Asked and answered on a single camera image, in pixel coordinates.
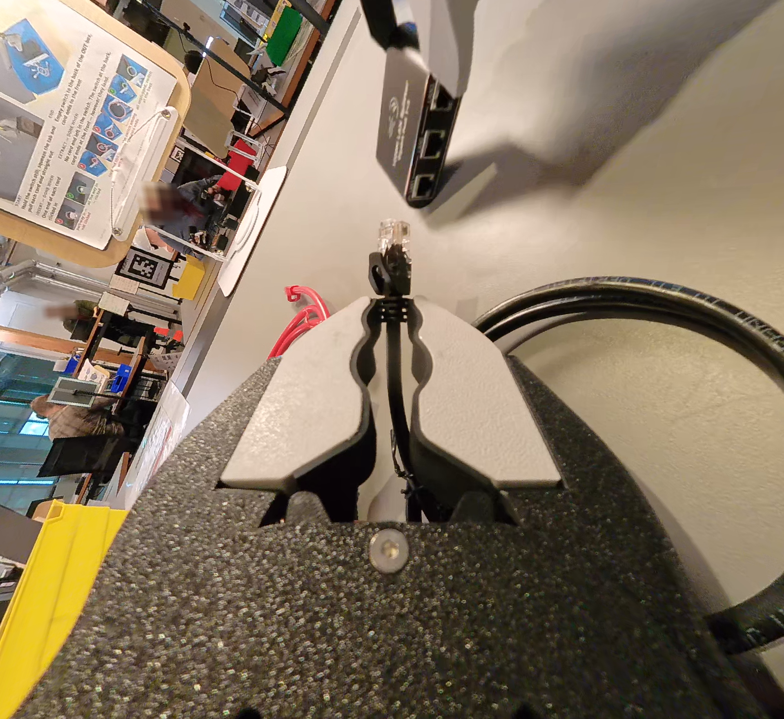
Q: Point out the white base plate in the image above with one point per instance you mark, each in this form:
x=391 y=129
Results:
x=251 y=241

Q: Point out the black network switch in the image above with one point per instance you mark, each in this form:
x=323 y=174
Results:
x=398 y=131

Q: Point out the brown wooden panel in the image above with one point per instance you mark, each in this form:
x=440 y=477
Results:
x=214 y=106

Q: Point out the red object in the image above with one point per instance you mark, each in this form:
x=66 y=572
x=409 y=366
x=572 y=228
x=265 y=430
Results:
x=236 y=177

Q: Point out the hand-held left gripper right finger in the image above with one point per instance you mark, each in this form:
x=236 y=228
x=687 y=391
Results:
x=478 y=406

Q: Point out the wooden board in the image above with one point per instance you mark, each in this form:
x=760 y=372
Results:
x=37 y=241

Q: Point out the small yellow box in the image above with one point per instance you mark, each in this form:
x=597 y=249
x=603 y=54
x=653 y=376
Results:
x=190 y=281

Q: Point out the black and white tag sign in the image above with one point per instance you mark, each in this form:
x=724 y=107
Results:
x=144 y=268

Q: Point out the yellow plastic bin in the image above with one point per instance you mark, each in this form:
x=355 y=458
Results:
x=55 y=578

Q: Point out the green board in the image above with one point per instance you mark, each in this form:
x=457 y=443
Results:
x=285 y=36

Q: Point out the printed instruction sheet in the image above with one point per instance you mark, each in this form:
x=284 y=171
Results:
x=61 y=118

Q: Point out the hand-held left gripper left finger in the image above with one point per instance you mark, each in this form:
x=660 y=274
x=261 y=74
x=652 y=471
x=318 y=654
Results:
x=306 y=400

